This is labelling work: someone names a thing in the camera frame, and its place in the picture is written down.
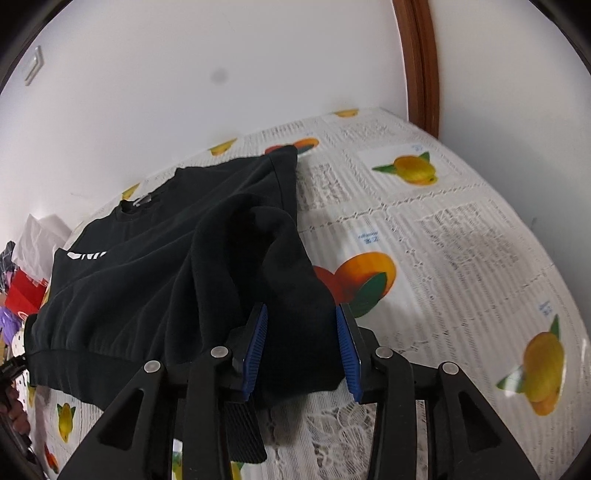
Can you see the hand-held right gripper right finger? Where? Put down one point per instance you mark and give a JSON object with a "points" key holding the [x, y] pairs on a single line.
{"points": [[347, 355]]}

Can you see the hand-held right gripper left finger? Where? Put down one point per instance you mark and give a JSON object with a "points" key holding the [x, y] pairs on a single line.
{"points": [[255, 350]]}

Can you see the black sweatshirt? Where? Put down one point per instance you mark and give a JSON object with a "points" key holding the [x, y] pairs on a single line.
{"points": [[175, 277]]}

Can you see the person's left hand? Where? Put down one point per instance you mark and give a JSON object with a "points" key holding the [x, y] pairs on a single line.
{"points": [[16, 413]]}

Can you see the purple cloth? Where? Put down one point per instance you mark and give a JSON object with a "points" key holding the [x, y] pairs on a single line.
{"points": [[10, 325]]}

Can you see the large red paper bag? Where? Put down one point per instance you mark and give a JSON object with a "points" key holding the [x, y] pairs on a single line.
{"points": [[27, 295]]}

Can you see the white plastic bag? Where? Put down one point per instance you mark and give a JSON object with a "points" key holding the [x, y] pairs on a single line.
{"points": [[41, 240]]}

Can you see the fruit print table cover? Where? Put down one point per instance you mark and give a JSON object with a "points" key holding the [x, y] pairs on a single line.
{"points": [[461, 258]]}

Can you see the wooden door frame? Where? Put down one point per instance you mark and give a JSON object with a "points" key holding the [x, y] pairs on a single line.
{"points": [[422, 64]]}

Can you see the white light switch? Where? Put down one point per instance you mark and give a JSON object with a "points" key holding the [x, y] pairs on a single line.
{"points": [[33, 64]]}

